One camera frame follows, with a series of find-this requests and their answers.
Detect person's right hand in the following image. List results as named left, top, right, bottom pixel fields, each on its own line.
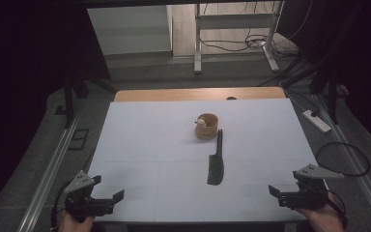
left=294, top=192, right=346, bottom=232

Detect tangled black floor cables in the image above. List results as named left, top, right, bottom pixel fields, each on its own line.
left=199, top=28, right=301, bottom=60

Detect white metal stand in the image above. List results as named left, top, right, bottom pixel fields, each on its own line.
left=193, top=0, right=285, bottom=75

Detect black tripod stand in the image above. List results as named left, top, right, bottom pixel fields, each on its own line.
left=53, top=72, right=118, bottom=130
left=282, top=62, right=350, bottom=126

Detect white power strip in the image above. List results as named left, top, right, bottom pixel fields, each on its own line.
left=302, top=109, right=332, bottom=133

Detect black looped floor cable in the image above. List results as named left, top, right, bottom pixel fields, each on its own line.
left=315, top=141, right=371, bottom=178

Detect wooden table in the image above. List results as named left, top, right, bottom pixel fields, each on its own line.
left=114, top=86, right=287, bottom=103

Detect round wooden cup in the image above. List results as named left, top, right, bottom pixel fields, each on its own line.
left=194, top=112, right=219, bottom=140

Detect hand-held gripper cable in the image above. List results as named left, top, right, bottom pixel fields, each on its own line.
left=50, top=180, right=75, bottom=232
left=327, top=188, right=349, bottom=230

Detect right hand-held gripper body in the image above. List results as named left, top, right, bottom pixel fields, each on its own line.
left=277, top=163, right=345, bottom=211

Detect left hand-held gripper cable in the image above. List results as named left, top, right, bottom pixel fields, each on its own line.
left=50, top=180, right=75, bottom=232

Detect white table mat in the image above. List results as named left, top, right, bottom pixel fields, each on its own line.
left=86, top=98, right=330, bottom=224

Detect person's left hand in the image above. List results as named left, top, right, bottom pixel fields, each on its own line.
left=57, top=211, right=97, bottom=232

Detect aluminium floor rail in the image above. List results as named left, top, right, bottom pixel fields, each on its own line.
left=16, top=115, right=80, bottom=232
left=313, top=95, right=371, bottom=232

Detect right hand-held gripper cable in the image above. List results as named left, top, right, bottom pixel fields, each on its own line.
left=327, top=188, right=349, bottom=230

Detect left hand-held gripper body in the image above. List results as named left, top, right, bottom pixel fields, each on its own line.
left=63, top=170, right=116, bottom=223

